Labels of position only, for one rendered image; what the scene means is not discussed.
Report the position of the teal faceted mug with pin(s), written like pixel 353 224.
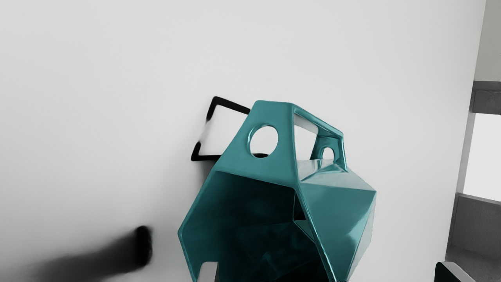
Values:
pixel 328 203

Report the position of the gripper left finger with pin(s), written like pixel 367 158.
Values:
pixel 208 273

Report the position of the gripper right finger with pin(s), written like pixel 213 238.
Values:
pixel 450 274

